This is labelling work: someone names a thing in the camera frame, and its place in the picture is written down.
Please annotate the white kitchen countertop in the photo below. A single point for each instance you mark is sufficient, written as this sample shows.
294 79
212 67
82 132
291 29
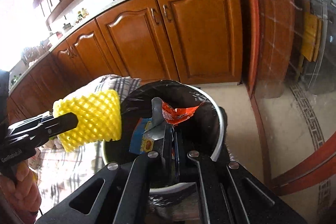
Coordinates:
105 3

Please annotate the condiment bottles on counter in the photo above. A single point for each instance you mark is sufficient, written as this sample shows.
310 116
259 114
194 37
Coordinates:
81 15

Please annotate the yellow foam fruit net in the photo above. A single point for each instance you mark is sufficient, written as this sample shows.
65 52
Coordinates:
99 118

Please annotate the wooden lower kitchen cabinets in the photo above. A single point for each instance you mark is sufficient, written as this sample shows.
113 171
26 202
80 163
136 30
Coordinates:
190 41

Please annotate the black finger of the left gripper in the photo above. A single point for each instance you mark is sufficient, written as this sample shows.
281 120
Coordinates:
55 126

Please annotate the red snack wrapper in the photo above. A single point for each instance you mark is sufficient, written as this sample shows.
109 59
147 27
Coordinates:
149 133

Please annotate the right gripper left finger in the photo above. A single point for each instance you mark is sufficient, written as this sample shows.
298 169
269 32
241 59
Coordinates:
146 168

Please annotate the person's left hand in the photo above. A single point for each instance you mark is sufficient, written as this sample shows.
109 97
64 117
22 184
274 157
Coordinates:
24 195

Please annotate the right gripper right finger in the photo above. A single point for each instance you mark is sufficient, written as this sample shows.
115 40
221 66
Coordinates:
191 173

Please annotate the plaid checkered tablecloth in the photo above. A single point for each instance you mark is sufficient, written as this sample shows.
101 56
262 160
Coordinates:
59 173

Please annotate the white round trash bin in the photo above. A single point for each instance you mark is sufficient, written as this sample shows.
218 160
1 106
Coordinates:
205 131

